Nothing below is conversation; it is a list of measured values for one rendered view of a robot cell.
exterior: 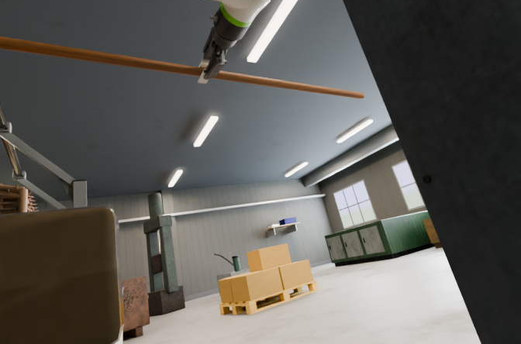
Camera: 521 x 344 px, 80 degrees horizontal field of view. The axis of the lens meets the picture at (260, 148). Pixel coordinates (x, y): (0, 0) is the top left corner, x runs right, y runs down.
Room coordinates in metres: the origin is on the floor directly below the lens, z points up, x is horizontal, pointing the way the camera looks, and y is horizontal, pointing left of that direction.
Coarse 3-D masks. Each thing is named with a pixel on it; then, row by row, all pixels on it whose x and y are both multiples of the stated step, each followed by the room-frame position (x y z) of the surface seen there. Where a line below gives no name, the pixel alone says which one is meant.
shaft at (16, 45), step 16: (0, 48) 0.58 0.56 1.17; (16, 48) 0.59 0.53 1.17; (32, 48) 0.61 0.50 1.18; (48, 48) 0.62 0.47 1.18; (64, 48) 0.64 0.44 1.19; (128, 64) 0.74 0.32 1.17; (144, 64) 0.76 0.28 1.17; (160, 64) 0.78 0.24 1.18; (176, 64) 0.81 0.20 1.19; (224, 80) 0.92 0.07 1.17; (240, 80) 0.94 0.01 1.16; (256, 80) 0.97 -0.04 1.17; (272, 80) 1.01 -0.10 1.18; (352, 96) 1.26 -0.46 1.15
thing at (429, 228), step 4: (424, 220) 7.27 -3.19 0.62; (428, 220) 7.21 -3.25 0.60; (424, 224) 7.29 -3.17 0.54; (428, 224) 7.24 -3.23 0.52; (432, 224) 7.18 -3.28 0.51; (428, 228) 7.26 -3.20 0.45; (432, 228) 7.20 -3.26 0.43; (428, 232) 7.29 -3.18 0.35; (432, 232) 7.23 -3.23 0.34; (432, 236) 7.25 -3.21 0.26; (436, 236) 7.19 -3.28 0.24; (432, 240) 7.27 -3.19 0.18; (436, 240) 7.21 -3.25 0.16; (436, 244) 7.32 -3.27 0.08; (440, 244) 7.27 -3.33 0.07; (436, 248) 7.34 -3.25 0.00
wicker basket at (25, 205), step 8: (0, 184) 0.40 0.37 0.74; (0, 192) 0.40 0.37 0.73; (8, 192) 0.40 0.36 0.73; (16, 192) 0.41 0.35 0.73; (24, 192) 0.41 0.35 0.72; (0, 200) 0.40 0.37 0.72; (8, 200) 0.41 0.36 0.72; (16, 200) 0.41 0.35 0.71; (24, 200) 0.41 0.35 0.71; (32, 200) 0.45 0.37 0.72; (0, 208) 0.40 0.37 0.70; (8, 208) 0.41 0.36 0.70; (16, 208) 0.41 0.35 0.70; (24, 208) 0.41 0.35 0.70; (32, 208) 0.47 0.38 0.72
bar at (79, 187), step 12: (0, 108) 0.78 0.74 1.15; (0, 120) 0.83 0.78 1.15; (0, 132) 0.87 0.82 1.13; (12, 144) 0.90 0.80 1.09; (24, 144) 0.91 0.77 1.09; (12, 156) 1.07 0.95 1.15; (36, 156) 0.93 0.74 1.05; (12, 168) 1.19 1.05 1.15; (48, 168) 0.95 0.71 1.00; (24, 180) 1.28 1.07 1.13; (60, 180) 0.98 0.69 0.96; (72, 180) 0.99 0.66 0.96; (84, 180) 1.00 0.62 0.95; (36, 192) 1.31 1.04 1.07; (72, 192) 0.99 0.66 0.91; (84, 192) 1.00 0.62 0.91; (60, 204) 1.36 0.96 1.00; (84, 204) 1.00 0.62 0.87
